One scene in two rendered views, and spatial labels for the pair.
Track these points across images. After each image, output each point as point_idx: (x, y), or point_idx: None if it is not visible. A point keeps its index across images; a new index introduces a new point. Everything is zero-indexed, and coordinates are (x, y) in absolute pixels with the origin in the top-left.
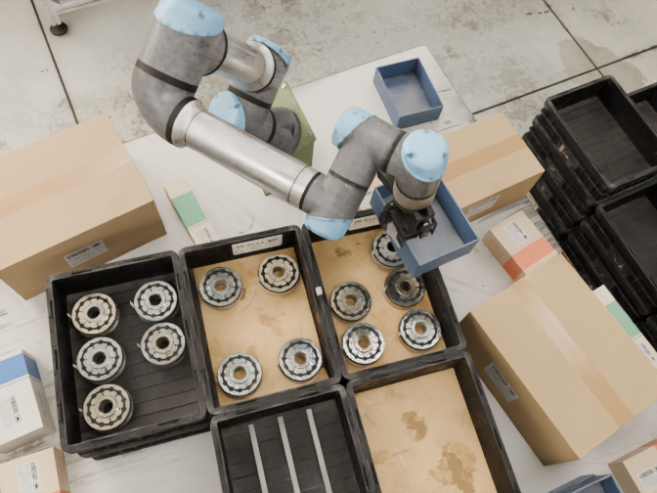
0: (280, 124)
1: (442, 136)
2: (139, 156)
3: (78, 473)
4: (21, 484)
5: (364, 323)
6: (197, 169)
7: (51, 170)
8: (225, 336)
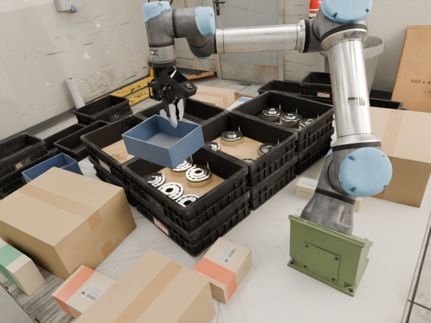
0: (319, 198)
1: (149, 5)
2: (408, 211)
3: None
4: None
5: (185, 168)
6: (367, 225)
7: (405, 132)
8: (251, 145)
